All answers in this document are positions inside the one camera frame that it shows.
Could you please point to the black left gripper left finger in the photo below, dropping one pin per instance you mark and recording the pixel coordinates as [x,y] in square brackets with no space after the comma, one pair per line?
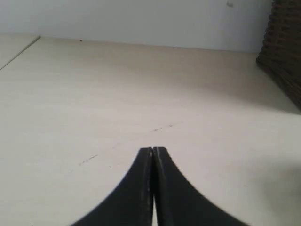
[131,202]

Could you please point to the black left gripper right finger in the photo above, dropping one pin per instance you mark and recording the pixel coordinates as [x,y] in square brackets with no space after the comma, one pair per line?
[177,201]

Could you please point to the dark red wicker basket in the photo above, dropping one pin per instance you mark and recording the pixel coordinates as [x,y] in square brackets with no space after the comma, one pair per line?
[280,55]

